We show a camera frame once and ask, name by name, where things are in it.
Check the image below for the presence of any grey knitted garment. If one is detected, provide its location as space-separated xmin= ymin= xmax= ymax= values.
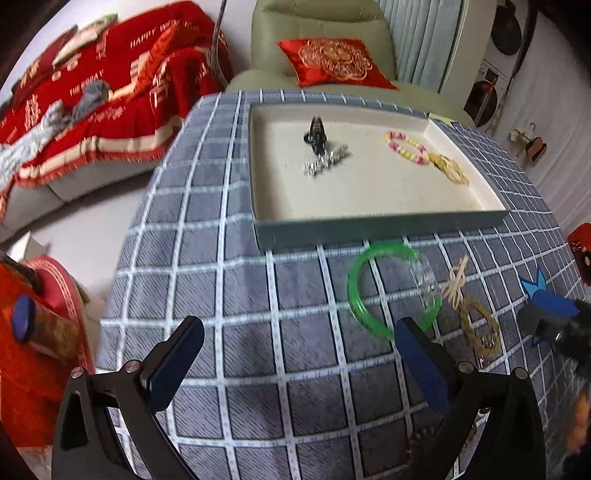
xmin=1 ymin=80 xmax=110 ymax=189

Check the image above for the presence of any white washing machine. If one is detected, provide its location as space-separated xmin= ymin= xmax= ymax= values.
xmin=464 ymin=0 xmax=533 ymax=134

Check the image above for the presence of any pink yellow beaded bracelet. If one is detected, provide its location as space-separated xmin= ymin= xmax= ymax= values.
xmin=383 ymin=131 xmax=432 ymax=166

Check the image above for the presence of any green jewelry tray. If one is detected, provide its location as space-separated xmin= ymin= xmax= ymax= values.
xmin=249 ymin=103 xmax=510 ymax=251

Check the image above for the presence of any green translucent bangle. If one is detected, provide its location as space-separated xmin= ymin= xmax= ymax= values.
xmin=346 ymin=242 xmax=443 ymax=342

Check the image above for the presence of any grey checked tablecloth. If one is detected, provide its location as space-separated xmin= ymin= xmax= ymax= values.
xmin=96 ymin=91 xmax=584 ymax=479

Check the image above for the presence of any red gift box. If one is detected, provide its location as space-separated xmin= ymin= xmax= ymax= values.
xmin=1 ymin=256 xmax=95 ymax=448

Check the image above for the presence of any grey braided cable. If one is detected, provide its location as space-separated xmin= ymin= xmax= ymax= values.
xmin=209 ymin=0 xmax=233 ymax=91

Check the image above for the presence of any red embroidered cushion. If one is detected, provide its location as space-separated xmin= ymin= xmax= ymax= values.
xmin=277 ymin=37 xmax=398 ymax=90

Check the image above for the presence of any red plastic stool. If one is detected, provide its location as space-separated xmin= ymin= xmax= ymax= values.
xmin=568 ymin=235 xmax=591 ymax=277

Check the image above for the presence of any yellow flower cord bracelet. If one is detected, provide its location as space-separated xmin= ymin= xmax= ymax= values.
xmin=428 ymin=153 xmax=471 ymax=187

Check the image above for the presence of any black claw hair clip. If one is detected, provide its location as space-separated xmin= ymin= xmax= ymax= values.
xmin=304 ymin=116 xmax=328 ymax=155

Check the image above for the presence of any beige recliner armchair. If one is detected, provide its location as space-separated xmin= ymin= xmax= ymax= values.
xmin=226 ymin=1 xmax=474 ymax=126

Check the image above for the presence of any silver rhinestone hair clip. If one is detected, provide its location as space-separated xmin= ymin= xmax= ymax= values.
xmin=304 ymin=144 xmax=349 ymax=177

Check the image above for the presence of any red patterned blanket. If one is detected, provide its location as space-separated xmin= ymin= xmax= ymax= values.
xmin=1 ymin=1 xmax=233 ymax=211

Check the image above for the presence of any brown braided bracelet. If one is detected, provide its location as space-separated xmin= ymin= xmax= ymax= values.
xmin=459 ymin=294 xmax=504 ymax=361

